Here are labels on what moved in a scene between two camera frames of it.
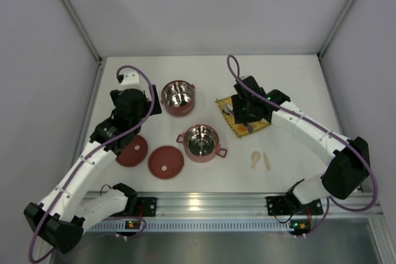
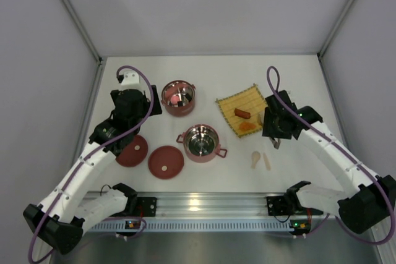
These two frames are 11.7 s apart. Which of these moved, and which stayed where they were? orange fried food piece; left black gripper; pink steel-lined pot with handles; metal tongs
Moved: metal tongs
Stayed: orange fried food piece; pink steel-lined pot with handles; left black gripper
